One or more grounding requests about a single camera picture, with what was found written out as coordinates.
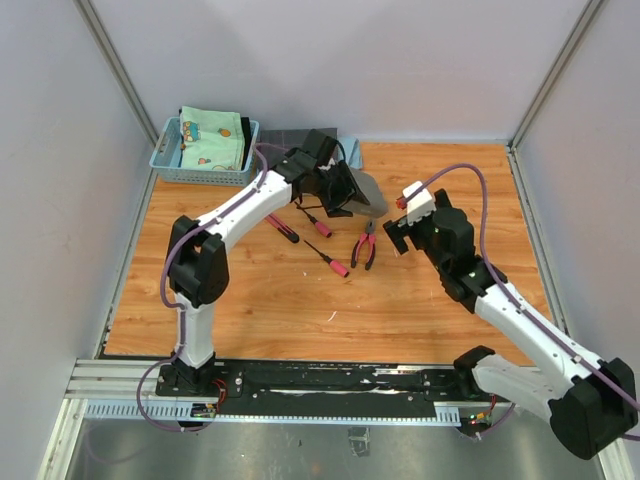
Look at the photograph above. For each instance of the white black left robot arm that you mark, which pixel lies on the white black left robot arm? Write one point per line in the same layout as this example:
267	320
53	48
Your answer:
196	271

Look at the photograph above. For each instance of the grey plastic tool case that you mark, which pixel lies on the grey plastic tool case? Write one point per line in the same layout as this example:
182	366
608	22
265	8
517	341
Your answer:
379	206

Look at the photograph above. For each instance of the blue plastic basket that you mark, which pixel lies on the blue plastic basket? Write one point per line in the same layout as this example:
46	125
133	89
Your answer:
167	156

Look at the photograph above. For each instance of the light blue folded cloth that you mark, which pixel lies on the light blue folded cloth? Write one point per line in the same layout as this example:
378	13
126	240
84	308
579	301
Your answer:
352	151

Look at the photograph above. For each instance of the mint patterned cloth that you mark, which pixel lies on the mint patterned cloth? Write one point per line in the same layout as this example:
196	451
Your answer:
213	140

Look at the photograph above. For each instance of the aluminium frame rail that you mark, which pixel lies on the aluminium frame rail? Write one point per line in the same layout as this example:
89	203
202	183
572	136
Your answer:
106	379

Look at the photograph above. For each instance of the pink utility knife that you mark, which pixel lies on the pink utility knife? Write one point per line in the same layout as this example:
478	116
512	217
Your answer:
283	228

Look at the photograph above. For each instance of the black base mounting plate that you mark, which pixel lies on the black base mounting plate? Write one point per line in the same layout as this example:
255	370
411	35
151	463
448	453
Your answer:
319	391

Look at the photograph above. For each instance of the black cloth in basket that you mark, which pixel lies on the black cloth in basket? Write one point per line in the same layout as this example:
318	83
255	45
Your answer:
247	136

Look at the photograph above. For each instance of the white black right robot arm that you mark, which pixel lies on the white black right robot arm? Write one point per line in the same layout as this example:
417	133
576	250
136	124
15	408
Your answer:
588	402

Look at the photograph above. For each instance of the dark grey checked cloth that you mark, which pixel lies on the dark grey checked cloth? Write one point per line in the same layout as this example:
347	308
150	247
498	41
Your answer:
280	137

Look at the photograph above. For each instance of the pink screwdriver lower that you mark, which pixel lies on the pink screwdriver lower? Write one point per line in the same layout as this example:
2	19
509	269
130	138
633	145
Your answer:
335	266

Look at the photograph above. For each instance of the pink screwdriver upper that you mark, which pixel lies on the pink screwdriver upper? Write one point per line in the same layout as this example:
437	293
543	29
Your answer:
318	225

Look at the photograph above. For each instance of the pink black pliers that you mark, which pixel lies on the pink black pliers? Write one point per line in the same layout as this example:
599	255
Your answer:
366	239

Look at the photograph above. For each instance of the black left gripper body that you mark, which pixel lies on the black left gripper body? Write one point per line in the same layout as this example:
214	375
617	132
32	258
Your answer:
334	187

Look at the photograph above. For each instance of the blue slotted cable duct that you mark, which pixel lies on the blue slotted cable duct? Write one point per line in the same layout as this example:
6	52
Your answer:
185	411

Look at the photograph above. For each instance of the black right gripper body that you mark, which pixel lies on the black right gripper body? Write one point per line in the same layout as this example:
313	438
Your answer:
420	234

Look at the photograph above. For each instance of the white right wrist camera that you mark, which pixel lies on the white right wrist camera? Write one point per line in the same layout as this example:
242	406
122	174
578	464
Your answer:
417	201

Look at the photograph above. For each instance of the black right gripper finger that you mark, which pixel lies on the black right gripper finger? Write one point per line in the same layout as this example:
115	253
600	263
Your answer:
399	242
396	228

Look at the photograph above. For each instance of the pink screwdriver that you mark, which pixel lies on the pink screwdriver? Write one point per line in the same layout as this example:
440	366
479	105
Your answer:
335	266
318	225

